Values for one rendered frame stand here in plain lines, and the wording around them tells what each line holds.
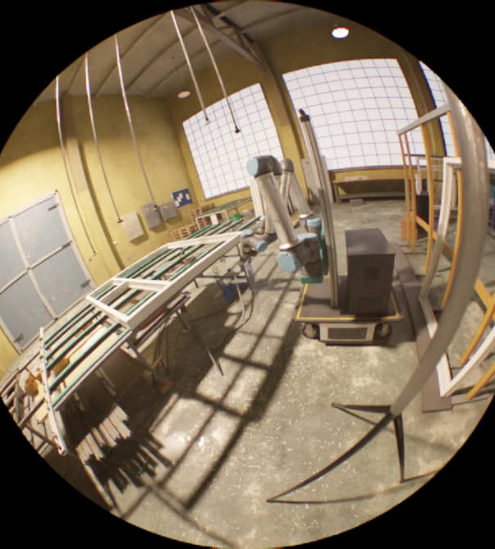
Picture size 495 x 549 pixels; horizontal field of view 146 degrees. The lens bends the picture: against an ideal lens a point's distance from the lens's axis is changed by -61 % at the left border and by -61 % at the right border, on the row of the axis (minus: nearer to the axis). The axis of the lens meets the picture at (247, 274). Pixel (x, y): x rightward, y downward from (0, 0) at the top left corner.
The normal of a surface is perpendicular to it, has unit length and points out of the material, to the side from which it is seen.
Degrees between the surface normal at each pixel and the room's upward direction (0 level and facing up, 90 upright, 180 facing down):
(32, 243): 90
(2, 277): 90
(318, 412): 0
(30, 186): 90
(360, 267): 90
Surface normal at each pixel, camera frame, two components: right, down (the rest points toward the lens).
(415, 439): -0.27, -0.86
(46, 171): 0.86, 0.00
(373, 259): -0.39, 0.51
